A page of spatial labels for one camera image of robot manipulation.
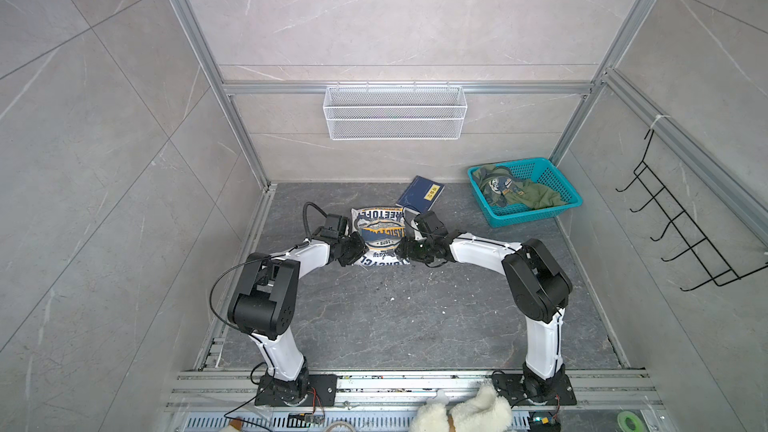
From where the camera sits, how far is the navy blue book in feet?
3.70

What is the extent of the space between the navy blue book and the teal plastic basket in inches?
6.0

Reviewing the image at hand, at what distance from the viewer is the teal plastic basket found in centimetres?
100
